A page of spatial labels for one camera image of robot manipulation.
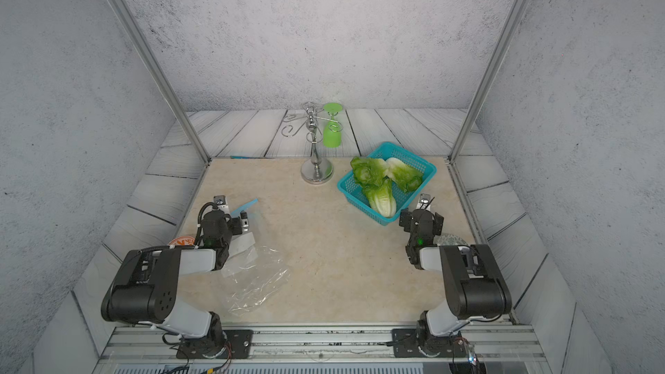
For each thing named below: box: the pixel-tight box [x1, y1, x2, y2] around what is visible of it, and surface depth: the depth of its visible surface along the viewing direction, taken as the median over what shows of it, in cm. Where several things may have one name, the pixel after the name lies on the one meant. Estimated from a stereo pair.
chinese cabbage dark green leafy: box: [350, 155, 392, 199], surface depth 101 cm
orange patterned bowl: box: [167, 235, 196, 246], surface depth 92 cm
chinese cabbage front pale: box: [361, 178, 398, 219], surface depth 98 cm
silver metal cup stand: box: [281, 101, 343, 185], surface depth 110 cm
